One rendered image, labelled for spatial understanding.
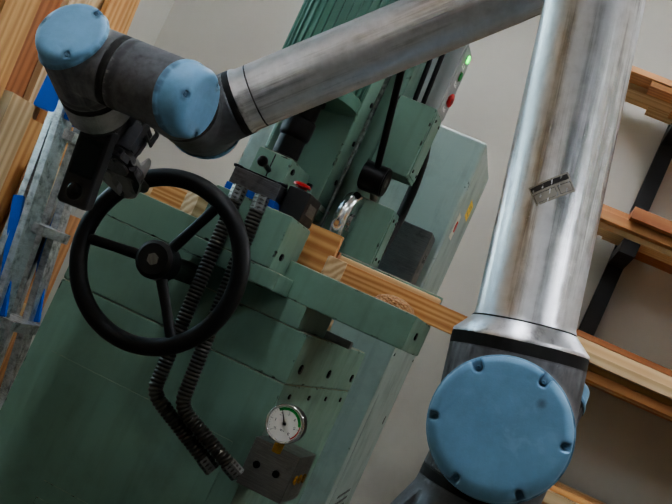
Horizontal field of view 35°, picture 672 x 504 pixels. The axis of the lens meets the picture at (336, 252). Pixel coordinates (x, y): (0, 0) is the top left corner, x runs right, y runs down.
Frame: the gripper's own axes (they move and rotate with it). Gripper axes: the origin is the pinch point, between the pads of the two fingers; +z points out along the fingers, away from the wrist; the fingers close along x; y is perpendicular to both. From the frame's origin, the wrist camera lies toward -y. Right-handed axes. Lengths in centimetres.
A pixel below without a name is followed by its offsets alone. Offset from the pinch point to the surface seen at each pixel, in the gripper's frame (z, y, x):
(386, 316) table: 22.2, 8.3, -39.3
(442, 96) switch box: 47, 67, -23
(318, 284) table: 22.2, 8.4, -26.7
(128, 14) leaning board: 165, 129, 122
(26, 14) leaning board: 113, 84, 117
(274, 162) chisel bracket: 27.1, 28.4, -7.1
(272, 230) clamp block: 11.7, 9.5, -18.6
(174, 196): 35.3, 17.7, 9.3
